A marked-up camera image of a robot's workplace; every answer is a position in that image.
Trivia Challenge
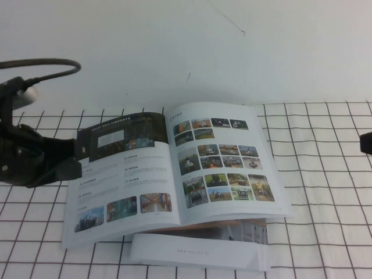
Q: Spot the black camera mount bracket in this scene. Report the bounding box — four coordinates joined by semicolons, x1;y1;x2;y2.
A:
0;76;30;129

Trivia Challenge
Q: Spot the white black grid tablecloth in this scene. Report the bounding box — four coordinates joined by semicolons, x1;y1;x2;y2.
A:
0;101;372;279

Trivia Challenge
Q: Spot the illustrated brochure book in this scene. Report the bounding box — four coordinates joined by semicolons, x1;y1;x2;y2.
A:
60;101;295;251

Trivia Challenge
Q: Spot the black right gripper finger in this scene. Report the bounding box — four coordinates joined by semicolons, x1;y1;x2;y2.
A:
359;131;372;155

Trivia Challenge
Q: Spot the closed white cover book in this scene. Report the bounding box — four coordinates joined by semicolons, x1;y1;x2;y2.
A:
129;216;271;273

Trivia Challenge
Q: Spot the black camera cable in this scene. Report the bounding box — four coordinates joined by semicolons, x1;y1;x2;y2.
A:
0;59;82;87

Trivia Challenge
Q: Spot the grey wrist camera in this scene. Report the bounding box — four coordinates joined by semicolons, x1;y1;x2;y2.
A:
12;83;40;110

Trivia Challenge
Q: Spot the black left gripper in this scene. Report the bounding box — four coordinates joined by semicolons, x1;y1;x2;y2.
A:
0;122;84;189

